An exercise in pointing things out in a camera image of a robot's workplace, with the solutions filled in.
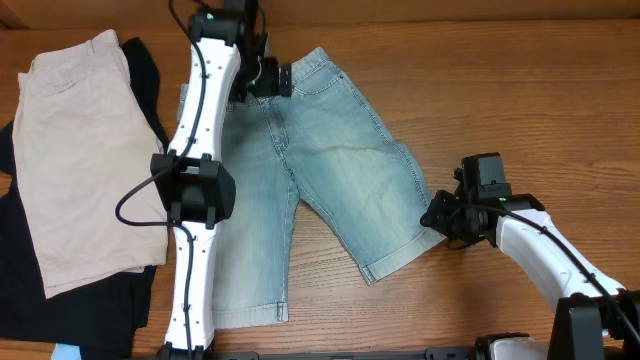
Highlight light blue denim shorts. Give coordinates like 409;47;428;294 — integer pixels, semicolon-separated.
212;48;442;329

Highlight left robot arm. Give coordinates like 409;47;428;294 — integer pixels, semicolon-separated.
150;0;292;359

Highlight black garment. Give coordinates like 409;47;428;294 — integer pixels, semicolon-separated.
1;38;168;359

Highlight beige shorts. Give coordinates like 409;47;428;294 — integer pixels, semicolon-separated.
12;30;168;298

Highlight light blue cloth piece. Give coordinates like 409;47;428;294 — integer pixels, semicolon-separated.
51;344;82;360

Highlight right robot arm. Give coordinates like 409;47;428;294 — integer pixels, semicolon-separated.
420;153;639;360

